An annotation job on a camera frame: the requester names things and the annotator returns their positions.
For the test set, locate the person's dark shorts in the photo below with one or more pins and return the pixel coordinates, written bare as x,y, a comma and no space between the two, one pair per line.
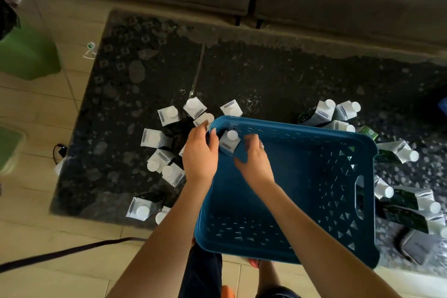
202,273

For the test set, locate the white-capped drink carton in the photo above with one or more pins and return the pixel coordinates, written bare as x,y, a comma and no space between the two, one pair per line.
228,142

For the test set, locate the group of white-capped cartons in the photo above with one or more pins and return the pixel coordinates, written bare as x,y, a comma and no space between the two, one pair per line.
394,154
157,161

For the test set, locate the blue object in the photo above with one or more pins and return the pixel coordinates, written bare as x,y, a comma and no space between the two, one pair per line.
443,105

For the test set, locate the person's left forearm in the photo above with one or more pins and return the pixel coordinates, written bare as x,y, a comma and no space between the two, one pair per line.
164,238

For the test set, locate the person's right hand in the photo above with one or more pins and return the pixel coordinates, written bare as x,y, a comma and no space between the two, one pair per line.
256,166

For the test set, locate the green plastic bin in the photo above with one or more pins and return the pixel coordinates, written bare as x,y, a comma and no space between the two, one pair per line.
26,51

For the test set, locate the orange slipper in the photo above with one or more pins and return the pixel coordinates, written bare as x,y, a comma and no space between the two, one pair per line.
227,292

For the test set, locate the white and green hook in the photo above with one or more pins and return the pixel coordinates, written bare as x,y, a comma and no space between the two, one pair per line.
90,49

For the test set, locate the person's right forearm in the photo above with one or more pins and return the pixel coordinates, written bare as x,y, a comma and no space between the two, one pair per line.
314,242

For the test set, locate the blue plastic basket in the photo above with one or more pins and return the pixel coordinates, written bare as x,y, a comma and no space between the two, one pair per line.
307,182

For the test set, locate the person's left hand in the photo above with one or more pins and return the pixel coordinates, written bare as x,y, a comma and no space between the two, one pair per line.
199,158

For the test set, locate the green plastic container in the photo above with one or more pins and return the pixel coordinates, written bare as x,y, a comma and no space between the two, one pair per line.
8,147

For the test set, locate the person's right thumb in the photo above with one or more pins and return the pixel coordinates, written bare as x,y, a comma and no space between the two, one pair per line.
240,162

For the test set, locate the person's left fingers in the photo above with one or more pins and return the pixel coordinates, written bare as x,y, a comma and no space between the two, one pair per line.
199,132

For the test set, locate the grey square box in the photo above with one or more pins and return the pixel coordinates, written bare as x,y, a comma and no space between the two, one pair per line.
417,247

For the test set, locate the person's bare leg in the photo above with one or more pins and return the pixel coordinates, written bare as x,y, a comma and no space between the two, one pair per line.
269,273

